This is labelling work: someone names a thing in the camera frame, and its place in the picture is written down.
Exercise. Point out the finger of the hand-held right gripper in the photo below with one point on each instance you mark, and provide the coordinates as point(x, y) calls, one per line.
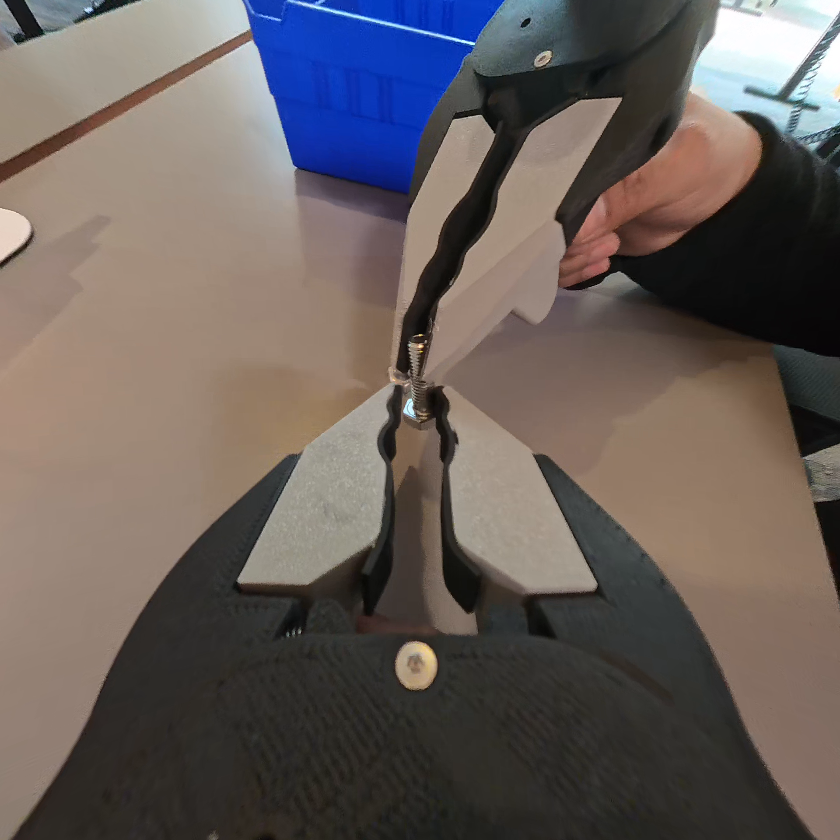
point(531, 197)
point(436, 184)

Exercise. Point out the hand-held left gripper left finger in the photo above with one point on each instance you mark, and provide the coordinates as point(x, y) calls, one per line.
point(315, 518)

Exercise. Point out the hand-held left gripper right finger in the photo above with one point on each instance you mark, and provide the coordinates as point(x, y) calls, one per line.
point(518, 525)

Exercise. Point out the blue plastic bin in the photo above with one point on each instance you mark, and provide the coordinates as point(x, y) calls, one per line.
point(354, 98)

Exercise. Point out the steel hex bolt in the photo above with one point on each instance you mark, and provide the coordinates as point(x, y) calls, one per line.
point(418, 413)

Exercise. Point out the person's right forearm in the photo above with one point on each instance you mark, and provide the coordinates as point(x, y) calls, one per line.
point(774, 262)

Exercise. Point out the person's right hand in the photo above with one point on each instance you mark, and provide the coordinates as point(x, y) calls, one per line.
point(689, 177)

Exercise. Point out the black mesh office chair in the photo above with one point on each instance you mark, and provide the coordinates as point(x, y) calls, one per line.
point(814, 394)

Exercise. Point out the white metal stand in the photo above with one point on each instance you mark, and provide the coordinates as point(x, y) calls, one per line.
point(10, 233)

